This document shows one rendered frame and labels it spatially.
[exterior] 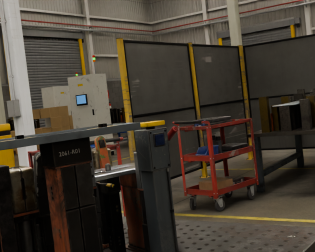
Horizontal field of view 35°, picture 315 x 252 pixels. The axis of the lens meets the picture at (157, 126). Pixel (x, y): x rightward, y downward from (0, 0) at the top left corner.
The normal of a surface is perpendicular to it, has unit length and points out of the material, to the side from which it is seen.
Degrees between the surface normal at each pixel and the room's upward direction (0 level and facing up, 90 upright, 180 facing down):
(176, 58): 88
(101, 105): 90
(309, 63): 89
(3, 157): 90
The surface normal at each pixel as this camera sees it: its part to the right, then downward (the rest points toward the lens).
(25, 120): 0.82, -0.06
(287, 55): -0.56, 0.12
